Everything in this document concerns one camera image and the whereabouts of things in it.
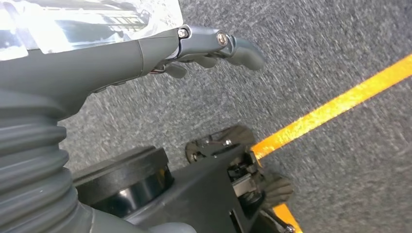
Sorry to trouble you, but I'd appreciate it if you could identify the orange yellow floor tape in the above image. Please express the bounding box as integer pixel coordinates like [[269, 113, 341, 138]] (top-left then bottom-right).
[[250, 54, 412, 233]]

